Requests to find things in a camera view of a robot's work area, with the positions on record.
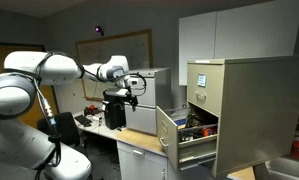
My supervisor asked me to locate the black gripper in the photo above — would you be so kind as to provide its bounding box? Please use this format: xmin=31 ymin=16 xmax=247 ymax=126
xmin=103 ymin=87 xmax=139 ymax=112

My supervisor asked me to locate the beige cabinet drawer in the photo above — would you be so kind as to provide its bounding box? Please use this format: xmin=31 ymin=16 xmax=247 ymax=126
xmin=155 ymin=105 xmax=220 ymax=172
xmin=186 ymin=62 xmax=226 ymax=118

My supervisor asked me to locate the white desk drawer unit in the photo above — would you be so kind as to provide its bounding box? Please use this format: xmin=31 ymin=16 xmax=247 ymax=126
xmin=116 ymin=139 xmax=172 ymax=180

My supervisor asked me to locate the beige closed cabinet drawer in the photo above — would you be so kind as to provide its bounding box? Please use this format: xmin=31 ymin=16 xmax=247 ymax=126
xmin=186 ymin=62 xmax=226 ymax=118

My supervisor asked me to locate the blue white drawer label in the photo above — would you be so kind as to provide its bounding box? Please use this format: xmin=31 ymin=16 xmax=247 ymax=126
xmin=197 ymin=73 xmax=207 ymax=88

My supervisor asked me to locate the orange tool in drawer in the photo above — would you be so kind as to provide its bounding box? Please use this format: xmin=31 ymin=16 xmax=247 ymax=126
xmin=202 ymin=126 xmax=218 ymax=138

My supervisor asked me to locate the grey metal filing cabinet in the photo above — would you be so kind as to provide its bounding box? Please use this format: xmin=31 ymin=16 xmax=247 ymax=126
xmin=124 ymin=67 xmax=172 ymax=136

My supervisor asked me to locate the black computer tower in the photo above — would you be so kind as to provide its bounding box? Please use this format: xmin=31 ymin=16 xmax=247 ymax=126
xmin=103 ymin=99 xmax=127 ymax=131

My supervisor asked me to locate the wooden top desk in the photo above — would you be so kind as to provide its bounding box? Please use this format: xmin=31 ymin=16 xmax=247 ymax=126
xmin=72 ymin=109 xmax=257 ymax=180

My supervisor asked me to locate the red black tool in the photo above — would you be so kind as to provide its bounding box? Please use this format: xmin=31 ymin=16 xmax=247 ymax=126
xmin=83 ymin=104 xmax=103 ymax=117

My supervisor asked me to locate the black keyboard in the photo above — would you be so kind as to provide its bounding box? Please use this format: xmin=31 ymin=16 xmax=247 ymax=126
xmin=74 ymin=114 xmax=93 ymax=128

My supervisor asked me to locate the wood framed whiteboard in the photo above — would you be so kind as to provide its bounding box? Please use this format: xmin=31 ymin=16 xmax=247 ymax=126
xmin=75 ymin=29 xmax=154 ymax=102

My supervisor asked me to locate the black office chair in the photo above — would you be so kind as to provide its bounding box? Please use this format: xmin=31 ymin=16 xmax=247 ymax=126
xmin=36 ymin=111 xmax=87 ymax=155

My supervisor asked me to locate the beige metal filing cabinet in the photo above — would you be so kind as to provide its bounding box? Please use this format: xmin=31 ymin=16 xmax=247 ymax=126
xmin=185 ymin=54 xmax=299 ymax=178

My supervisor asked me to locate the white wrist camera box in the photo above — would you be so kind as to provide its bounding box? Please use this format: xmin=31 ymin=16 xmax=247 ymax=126
xmin=123 ymin=75 xmax=140 ymax=89

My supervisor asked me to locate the camera with purple light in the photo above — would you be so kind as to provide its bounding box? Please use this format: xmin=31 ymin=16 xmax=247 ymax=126
xmin=94 ymin=25 xmax=105 ymax=37

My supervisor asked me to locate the white wall panel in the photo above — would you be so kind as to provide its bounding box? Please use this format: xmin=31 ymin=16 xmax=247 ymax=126
xmin=178 ymin=0 xmax=299 ymax=87

